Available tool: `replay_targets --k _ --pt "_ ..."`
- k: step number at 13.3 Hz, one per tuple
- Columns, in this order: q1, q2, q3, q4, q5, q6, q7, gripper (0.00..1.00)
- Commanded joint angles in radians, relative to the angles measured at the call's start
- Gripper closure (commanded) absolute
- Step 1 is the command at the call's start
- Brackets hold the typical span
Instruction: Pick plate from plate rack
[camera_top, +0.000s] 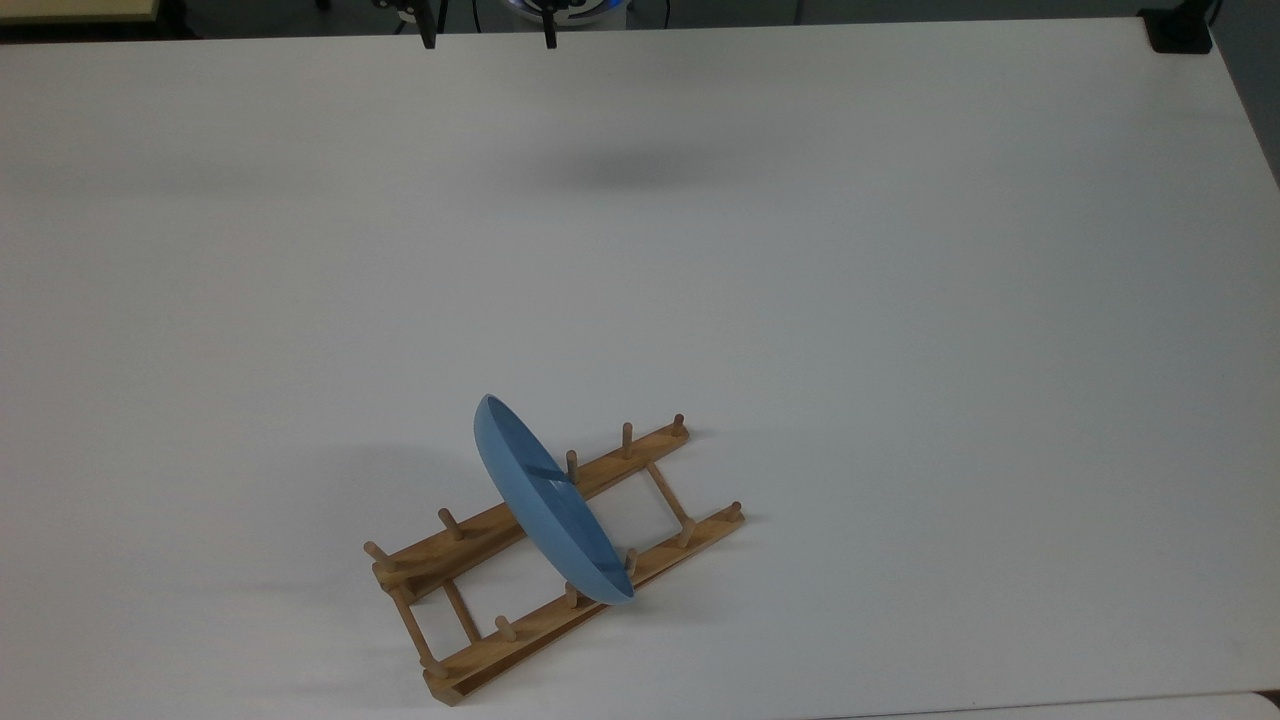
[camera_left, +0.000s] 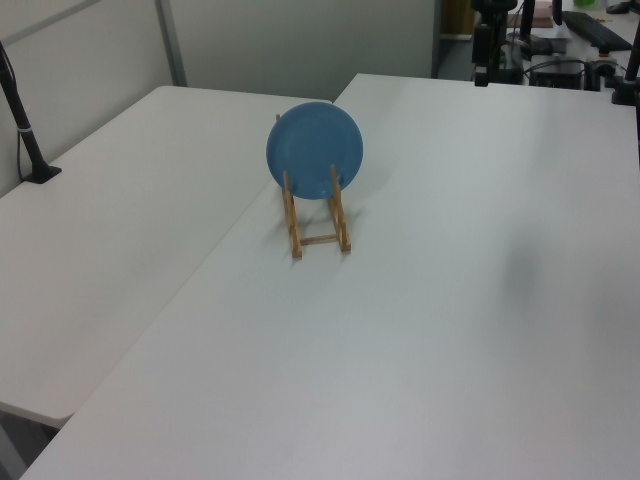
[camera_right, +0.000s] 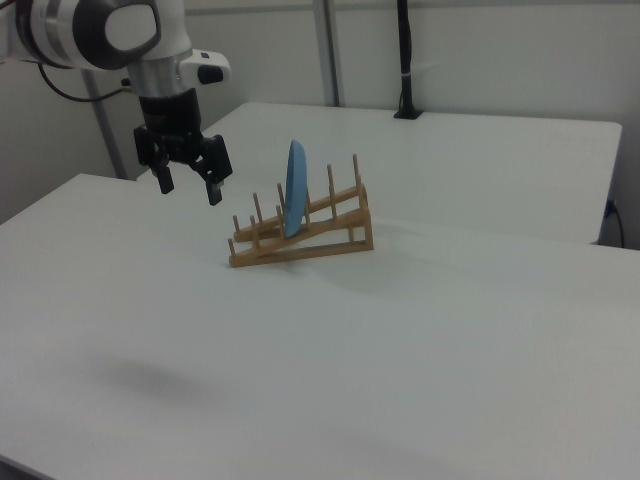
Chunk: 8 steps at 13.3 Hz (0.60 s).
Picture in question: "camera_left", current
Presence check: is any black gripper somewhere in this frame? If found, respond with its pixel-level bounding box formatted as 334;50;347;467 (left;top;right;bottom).
472;22;495;88

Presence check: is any blue round plate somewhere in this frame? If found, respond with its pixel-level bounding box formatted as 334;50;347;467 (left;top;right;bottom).
265;101;366;202

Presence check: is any wooden plate rack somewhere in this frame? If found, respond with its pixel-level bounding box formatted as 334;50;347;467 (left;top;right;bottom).
274;113;353;260

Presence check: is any brown wooden cabinet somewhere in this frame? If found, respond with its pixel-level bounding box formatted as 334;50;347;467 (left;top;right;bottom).
439;0;474;37

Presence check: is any black slim pole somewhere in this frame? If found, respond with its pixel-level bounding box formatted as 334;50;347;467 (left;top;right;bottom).
518;0;537;47

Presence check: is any black electronics box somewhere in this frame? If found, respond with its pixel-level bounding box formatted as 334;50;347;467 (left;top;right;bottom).
528;59;587;91

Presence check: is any black keyboard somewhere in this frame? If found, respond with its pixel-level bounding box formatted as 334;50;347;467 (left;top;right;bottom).
561;10;634;52

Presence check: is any grey partition frame post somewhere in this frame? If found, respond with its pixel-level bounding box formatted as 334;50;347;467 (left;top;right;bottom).
153;0;189;89

